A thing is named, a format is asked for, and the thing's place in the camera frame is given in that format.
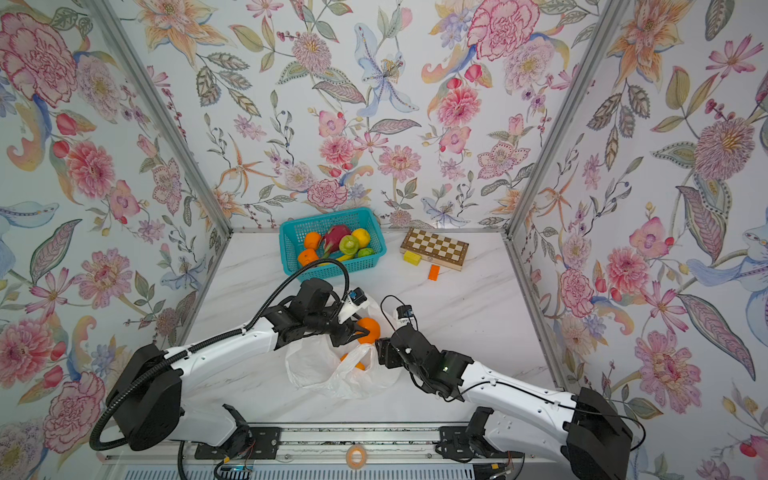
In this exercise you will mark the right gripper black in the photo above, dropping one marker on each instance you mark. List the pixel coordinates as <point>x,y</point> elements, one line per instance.
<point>386,352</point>

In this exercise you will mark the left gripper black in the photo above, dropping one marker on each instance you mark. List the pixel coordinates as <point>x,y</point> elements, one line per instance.
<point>346,333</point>

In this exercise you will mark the orange fruit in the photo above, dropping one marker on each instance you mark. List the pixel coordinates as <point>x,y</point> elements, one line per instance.
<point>372,328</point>
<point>312,241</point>
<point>307,257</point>

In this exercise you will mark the white translucent plastic bag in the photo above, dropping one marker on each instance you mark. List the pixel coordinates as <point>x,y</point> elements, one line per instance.
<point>349,372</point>

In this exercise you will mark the pink dragon fruit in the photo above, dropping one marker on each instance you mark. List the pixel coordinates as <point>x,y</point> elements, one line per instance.
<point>332,238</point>

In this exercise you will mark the green pepper toy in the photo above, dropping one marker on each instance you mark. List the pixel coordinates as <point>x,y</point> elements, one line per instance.
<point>349,245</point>

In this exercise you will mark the yellow lemon toy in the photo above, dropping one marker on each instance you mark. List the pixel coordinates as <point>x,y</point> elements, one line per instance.
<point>363,237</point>

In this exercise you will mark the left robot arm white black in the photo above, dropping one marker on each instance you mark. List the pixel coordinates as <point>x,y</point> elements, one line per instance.
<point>150,402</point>

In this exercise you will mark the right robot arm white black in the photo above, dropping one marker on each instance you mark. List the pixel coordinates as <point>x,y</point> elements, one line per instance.
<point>580,431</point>

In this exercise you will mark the yellow banana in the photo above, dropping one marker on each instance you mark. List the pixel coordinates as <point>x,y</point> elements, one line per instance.
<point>346,257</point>

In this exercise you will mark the teal plastic basket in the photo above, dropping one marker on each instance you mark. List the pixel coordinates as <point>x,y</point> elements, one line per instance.
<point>292,233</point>

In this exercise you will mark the orange block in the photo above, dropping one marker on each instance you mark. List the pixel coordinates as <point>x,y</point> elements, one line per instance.
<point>434,272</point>

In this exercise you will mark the yellow block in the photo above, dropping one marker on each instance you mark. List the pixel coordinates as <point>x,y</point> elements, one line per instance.
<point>412,258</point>

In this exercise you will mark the wooden chessboard box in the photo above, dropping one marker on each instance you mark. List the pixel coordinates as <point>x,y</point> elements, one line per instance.
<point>436,248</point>

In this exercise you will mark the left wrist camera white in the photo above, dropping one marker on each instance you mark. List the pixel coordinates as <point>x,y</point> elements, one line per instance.
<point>317,300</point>

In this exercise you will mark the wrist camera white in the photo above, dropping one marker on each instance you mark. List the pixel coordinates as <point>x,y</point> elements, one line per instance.
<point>407,325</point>
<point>317,300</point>

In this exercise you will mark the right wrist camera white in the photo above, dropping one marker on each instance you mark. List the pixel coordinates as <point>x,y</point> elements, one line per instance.
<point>407,325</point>

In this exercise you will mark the aluminium rail base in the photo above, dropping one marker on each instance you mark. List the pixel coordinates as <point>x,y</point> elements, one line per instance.
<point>326,451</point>

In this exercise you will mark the left aluminium corner post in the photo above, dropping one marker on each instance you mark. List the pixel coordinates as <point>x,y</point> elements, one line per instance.
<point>114,34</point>

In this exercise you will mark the aluminium corner post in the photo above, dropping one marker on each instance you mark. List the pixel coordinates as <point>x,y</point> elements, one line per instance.
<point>606,26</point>
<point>114,34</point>

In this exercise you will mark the right aluminium corner post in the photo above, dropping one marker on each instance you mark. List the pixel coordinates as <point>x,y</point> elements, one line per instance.
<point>606,26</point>

